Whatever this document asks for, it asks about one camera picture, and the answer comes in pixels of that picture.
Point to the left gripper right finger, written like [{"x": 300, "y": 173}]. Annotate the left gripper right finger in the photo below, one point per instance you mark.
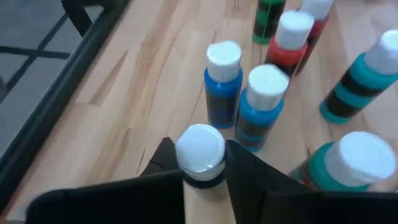
[{"x": 280, "y": 208}]

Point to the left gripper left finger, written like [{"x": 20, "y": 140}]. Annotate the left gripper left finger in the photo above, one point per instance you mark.
[{"x": 124, "y": 202}]

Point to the small teal paint bottle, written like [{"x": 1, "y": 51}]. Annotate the small teal paint bottle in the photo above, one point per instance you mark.
[
  {"x": 357, "y": 84},
  {"x": 357, "y": 158}
]

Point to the small black paint bottle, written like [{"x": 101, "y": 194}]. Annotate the small black paint bottle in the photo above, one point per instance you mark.
[{"x": 200, "y": 149}]

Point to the small light blue paint bottle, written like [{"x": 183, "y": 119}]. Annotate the small light blue paint bottle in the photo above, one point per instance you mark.
[{"x": 258, "y": 118}]

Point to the small dark blue paint bottle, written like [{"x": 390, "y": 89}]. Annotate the small dark blue paint bottle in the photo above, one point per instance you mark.
[{"x": 222, "y": 93}]

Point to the small red paint bottle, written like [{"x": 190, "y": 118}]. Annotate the small red paint bottle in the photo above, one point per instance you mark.
[
  {"x": 284, "y": 56},
  {"x": 317, "y": 28}
]

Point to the small green paint bottle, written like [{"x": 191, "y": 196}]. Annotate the small green paint bottle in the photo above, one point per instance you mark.
[{"x": 267, "y": 18}]

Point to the black aluminium table frame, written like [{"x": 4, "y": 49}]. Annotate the black aluminium table frame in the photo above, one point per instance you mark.
[{"x": 62, "y": 88}]

